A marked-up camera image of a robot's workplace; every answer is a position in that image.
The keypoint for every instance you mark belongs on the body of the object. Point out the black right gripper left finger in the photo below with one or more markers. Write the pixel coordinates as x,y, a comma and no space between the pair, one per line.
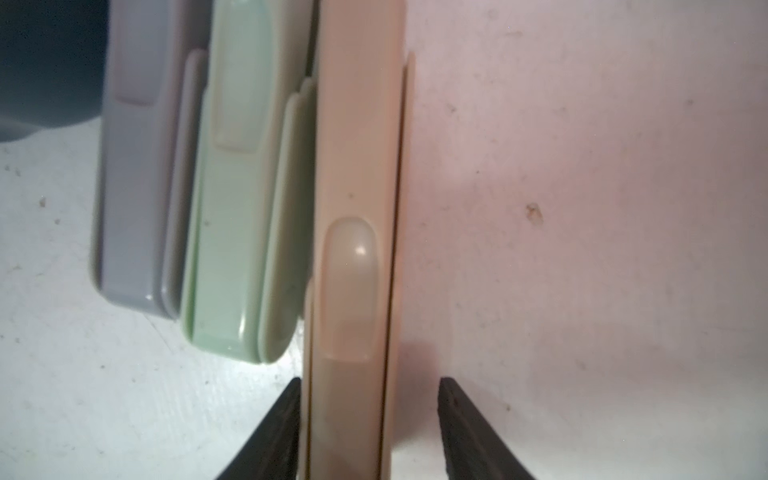
272,451

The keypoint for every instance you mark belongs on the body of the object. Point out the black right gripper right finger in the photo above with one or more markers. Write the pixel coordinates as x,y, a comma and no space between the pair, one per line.
472,448

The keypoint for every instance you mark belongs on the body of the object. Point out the mint green pliers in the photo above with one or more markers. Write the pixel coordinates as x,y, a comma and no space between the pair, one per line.
251,220

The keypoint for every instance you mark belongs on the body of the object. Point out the beige pliers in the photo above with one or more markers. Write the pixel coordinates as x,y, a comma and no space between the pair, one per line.
352,324

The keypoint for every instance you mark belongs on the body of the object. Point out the grey-blue pliers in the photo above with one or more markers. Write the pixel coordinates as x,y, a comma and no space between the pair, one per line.
155,77

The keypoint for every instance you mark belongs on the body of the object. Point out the teal plastic storage box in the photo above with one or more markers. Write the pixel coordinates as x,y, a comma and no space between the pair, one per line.
53,57

